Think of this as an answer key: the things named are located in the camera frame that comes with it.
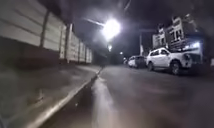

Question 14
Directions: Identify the white car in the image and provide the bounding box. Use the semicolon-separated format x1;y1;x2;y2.
145;47;204;76
127;54;148;70

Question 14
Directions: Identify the street lamp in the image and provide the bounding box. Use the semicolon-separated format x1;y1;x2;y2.
83;17;122;41

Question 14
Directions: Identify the pole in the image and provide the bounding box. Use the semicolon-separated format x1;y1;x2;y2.
138;31;144;57

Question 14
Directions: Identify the dark asphalt road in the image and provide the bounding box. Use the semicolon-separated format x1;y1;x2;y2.
39;64;214;128

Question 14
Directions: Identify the pale concrete kerb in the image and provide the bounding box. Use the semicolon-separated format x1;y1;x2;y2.
24;66;104;128

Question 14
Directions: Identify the dark pavement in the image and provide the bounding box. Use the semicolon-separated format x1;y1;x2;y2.
0;63;103;128

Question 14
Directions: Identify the multi-storey building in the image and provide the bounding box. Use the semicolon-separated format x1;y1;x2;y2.
151;13;204;53

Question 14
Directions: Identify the pale boundary wall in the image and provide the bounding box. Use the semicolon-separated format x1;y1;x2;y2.
0;0;94;66

